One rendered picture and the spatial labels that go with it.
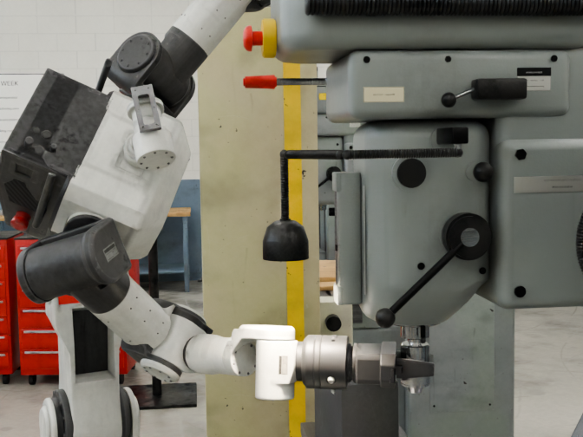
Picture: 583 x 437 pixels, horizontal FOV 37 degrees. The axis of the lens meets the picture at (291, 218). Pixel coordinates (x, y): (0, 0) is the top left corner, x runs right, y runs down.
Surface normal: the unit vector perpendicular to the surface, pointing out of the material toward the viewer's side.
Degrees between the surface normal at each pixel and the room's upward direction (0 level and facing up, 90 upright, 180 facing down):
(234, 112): 90
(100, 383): 94
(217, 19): 100
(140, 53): 62
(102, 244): 74
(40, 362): 90
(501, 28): 90
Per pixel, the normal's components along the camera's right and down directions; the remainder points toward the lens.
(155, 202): 0.90, -0.05
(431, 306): 0.11, 0.61
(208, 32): 0.41, 0.25
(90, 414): 0.45, -0.09
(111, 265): 0.92, -0.27
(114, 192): 0.38, -0.47
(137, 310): 0.84, 0.11
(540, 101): 0.11, 0.08
